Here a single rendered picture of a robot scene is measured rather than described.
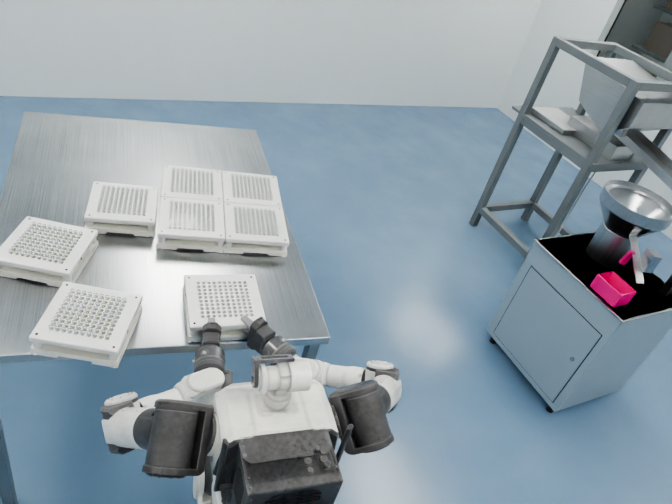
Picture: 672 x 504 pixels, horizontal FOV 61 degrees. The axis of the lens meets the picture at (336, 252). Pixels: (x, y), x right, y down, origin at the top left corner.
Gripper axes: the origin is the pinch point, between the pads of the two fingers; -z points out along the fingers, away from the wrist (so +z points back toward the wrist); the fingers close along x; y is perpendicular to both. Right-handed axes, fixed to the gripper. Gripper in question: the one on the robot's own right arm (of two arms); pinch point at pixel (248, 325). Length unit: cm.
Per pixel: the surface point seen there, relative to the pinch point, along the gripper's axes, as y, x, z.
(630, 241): 191, -3, 69
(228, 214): 33, -1, -50
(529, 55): 549, 25, -145
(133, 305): -24.2, -1.0, -26.7
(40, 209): -19, 7, -95
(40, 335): -51, -1, -31
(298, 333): 16.1, 6.2, 8.7
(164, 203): 16, -1, -68
